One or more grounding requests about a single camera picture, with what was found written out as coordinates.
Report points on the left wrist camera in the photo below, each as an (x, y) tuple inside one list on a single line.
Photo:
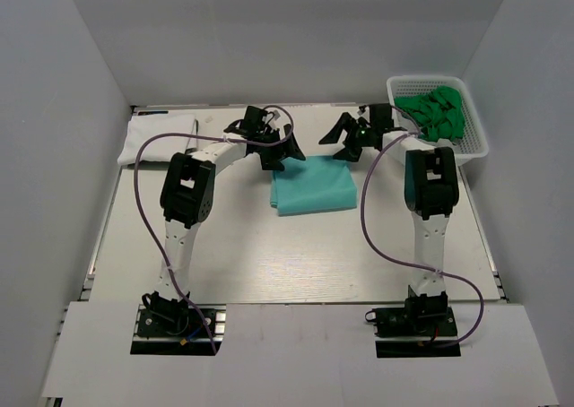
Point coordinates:
[(256, 125)]

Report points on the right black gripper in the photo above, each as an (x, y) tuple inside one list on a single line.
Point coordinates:
[(352, 152)]

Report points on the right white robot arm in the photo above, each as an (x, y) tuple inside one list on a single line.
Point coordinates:
[(430, 192)]

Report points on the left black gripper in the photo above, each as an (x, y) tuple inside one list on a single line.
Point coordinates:
[(271, 161)]

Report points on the teal t-shirt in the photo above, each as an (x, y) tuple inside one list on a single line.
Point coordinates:
[(314, 185)]

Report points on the green t-shirt in basket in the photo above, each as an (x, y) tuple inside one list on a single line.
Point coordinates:
[(438, 113)]

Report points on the folded white t-shirt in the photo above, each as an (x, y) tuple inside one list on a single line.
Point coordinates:
[(142, 128)]

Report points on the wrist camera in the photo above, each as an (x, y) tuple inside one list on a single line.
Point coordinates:
[(256, 125), (378, 118)]

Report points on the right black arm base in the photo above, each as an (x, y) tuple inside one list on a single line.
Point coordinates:
[(424, 316)]

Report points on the white plastic basket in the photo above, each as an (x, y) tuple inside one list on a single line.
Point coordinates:
[(474, 143)]

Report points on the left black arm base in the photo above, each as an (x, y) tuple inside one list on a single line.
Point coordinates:
[(162, 318)]

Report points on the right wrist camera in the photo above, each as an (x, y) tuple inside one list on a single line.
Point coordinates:
[(378, 118)]

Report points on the white t-shirt in basket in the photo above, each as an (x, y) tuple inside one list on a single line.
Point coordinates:
[(445, 143)]

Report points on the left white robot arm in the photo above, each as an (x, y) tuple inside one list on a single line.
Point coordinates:
[(188, 190)]

